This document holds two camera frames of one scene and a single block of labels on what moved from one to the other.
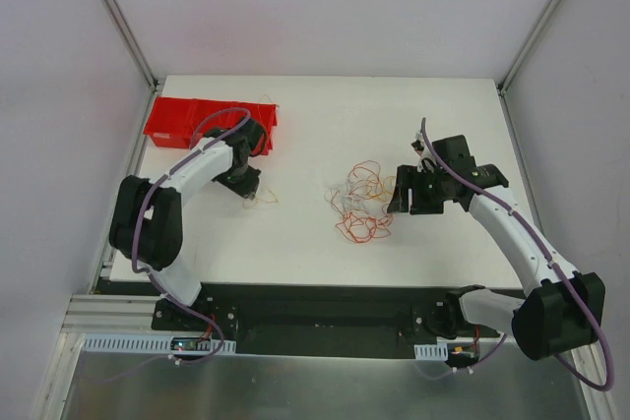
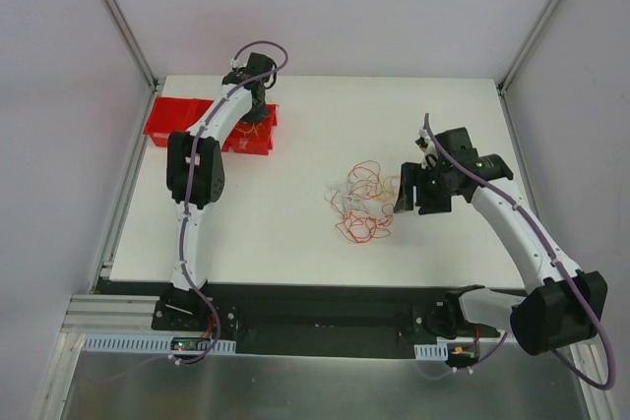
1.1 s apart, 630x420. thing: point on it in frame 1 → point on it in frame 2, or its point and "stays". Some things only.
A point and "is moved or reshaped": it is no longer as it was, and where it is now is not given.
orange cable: (364, 209) stays
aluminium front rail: (112, 314) stays
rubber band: (260, 199) is moved or reshaped
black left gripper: (244, 183) → (256, 108)
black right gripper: (419, 190) stays
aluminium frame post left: (115, 8) stays
